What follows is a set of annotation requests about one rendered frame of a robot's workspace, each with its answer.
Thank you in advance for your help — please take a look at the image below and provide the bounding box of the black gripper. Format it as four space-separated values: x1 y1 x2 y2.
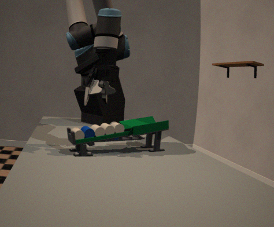
84 49 120 106

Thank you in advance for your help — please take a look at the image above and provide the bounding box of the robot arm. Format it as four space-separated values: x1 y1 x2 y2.
65 0 130 90

